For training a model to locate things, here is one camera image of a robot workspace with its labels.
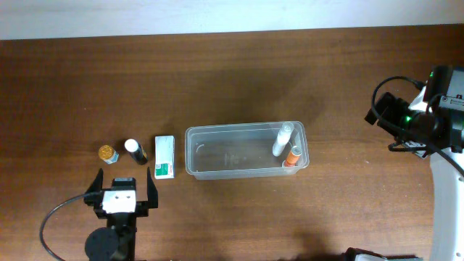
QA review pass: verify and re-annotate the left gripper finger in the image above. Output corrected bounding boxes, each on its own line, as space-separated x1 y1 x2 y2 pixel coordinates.
83 168 104 205
146 167 159 209

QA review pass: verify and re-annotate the small jar gold lid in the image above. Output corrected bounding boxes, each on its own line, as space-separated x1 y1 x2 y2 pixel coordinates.
98 145 119 165

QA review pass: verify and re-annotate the black bottle white cap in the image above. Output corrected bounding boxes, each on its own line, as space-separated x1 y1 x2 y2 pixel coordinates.
124 138 148 165

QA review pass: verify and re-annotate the orange tube white cap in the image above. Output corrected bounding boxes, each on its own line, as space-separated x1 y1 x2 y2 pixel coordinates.
282 146 302 167

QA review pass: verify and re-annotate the white squeeze bottle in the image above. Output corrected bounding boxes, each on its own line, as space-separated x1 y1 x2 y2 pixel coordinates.
272 122 294 157

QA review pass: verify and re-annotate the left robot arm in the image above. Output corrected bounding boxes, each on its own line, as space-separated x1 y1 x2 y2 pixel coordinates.
84 170 158 261

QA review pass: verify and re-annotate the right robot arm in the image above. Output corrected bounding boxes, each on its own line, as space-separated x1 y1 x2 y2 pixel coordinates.
365 65 463 260

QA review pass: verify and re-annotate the clear plastic container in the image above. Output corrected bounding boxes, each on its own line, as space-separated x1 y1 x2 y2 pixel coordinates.
185 121 310 180

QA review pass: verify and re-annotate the white green medicine box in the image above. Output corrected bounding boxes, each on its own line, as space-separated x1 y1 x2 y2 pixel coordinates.
154 136 175 179

